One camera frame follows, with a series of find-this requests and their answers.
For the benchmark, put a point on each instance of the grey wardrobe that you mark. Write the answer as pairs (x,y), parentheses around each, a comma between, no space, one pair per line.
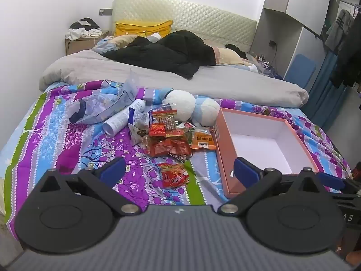
(282,5)

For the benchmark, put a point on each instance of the pink cardboard box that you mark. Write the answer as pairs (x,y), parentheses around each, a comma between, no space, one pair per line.
(225,146)

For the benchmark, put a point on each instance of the large red snack packet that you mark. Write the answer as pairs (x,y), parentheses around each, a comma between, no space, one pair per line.
(169,146)

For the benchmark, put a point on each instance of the grey wall socket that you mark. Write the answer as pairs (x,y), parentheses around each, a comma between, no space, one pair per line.
(105,11)

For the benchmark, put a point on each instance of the blue snack packet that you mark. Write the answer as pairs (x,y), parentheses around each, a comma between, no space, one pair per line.
(138,115)

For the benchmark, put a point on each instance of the wooden nightstand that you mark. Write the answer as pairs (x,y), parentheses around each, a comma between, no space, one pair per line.
(79,45)

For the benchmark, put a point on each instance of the red wafer snack packet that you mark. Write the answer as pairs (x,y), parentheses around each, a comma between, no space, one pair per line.
(173,176)

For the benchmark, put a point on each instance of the white cylinder can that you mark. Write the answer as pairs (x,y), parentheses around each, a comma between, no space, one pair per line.
(121,118)

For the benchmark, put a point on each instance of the black hanging garment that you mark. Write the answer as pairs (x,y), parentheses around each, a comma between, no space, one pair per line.
(349,56)

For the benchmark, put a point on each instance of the grey striped hanging garment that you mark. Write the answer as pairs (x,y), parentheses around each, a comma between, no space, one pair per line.
(337,31)

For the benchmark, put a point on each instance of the yellow pillow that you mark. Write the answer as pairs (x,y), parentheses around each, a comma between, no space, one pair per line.
(141,28)

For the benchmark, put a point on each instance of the pile of clothes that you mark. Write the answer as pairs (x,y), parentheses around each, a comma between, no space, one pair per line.
(84,29)

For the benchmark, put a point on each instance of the translucent zip bag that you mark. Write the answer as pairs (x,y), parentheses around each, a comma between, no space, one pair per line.
(98,107)

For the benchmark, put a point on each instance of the white blue plush toy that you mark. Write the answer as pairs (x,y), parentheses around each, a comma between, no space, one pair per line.
(180,104)

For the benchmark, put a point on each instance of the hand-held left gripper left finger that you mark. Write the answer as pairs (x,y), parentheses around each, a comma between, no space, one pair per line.
(112,170)

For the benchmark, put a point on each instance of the clear red striped snack packet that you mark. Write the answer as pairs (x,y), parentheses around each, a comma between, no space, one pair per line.
(165,118)

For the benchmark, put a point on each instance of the grey duvet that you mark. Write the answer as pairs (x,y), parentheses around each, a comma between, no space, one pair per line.
(112,67)

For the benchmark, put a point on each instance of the blue curtain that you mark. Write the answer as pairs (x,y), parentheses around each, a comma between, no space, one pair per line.
(324,96)

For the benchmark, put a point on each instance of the orange snack packet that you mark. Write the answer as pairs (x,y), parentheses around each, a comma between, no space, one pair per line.
(201,141)

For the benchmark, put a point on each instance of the beige blue patterned pillow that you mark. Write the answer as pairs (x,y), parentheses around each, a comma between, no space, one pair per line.
(118,41)

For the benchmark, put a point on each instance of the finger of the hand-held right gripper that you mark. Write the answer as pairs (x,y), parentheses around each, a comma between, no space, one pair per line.
(330,179)

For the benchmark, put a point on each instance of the small red snack packet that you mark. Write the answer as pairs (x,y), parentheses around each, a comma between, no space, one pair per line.
(157,130)

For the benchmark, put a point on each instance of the black jacket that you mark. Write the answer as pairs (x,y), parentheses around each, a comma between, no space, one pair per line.
(169,50)

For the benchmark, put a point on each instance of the cream quilted headboard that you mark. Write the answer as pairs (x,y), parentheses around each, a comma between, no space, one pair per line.
(197,14)

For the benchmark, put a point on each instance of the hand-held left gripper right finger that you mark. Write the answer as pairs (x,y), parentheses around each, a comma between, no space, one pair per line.
(244,170)

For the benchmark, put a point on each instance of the colourful printed blanket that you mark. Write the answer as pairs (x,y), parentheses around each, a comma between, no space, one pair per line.
(56,146)

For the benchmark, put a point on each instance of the clear packet dark dried snack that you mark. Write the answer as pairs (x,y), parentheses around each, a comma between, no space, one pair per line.
(138,135)

